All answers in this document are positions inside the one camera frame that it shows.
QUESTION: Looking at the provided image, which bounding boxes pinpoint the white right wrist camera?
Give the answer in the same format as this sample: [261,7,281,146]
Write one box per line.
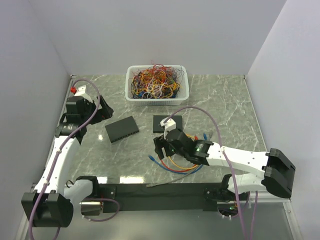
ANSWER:
[160,118,177,132]

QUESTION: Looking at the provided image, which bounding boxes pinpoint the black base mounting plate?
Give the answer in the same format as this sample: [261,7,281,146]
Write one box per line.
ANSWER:
[98,183,236,212]

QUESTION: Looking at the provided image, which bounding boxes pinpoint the grey ethernet cable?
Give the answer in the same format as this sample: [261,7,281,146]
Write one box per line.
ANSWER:
[145,129,215,188]

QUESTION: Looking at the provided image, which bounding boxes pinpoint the tangled colourful wires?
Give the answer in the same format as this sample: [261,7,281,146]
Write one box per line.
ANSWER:
[128,59,186,100]

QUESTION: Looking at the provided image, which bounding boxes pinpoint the white plastic basket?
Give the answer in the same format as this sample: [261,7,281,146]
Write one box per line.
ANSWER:
[125,64,189,106]

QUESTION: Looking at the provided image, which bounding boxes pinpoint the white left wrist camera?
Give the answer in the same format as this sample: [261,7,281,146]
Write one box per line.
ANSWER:
[70,85,91,101]

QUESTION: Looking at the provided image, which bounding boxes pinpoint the orange ethernet cable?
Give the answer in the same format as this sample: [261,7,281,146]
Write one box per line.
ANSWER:
[166,134,201,170]

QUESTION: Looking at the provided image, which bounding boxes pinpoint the red ethernet cable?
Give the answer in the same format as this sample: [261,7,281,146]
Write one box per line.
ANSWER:
[159,134,201,173]

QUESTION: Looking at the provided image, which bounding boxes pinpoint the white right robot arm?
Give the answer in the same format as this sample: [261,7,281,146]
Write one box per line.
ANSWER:
[153,129,296,200]

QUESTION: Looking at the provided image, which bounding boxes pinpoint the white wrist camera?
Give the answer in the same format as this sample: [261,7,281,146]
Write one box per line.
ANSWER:
[160,118,177,132]
[70,85,91,101]

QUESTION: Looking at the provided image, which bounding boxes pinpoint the black network switch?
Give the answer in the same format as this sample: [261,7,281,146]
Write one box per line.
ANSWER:
[152,114,183,134]
[105,116,139,143]

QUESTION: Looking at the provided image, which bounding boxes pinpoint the blue ethernet cable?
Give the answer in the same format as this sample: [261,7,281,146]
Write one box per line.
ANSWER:
[148,133,208,174]

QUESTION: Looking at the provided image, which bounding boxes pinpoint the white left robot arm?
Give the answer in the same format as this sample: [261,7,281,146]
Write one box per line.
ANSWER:
[21,94,114,228]

